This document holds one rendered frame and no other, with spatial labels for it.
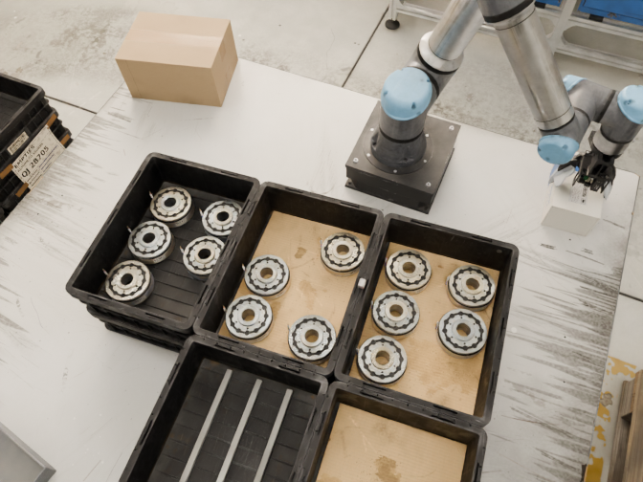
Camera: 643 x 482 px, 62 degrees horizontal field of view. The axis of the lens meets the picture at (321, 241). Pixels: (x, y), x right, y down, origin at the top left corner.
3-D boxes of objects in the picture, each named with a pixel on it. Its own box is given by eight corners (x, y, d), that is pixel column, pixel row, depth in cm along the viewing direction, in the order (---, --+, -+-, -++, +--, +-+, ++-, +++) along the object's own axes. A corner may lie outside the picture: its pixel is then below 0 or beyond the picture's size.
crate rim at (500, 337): (385, 216, 123) (386, 210, 120) (517, 251, 117) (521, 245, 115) (331, 381, 104) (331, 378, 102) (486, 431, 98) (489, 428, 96)
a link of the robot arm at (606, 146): (601, 116, 123) (638, 124, 121) (593, 129, 127) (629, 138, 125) (597, 139, 119) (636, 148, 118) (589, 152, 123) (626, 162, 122)
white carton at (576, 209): (551, 168, 153) (562, 148, 146) (594, 180, 151) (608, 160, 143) (540, 224, 144) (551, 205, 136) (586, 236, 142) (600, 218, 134)
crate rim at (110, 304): (152, 156, 134) (149, 150, 131) (263, 185, 128) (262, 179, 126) (66, 295, 115) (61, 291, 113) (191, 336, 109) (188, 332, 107)
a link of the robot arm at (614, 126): (624, 76, 114) (665, 90, 111) (602, 112, 123) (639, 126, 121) (613, 98, 110) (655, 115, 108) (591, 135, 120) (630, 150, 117)
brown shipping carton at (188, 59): (238, 59, 180) (230, 19, 166) (221, 107, 169) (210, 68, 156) (154, 52, 184) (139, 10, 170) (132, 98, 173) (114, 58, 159)
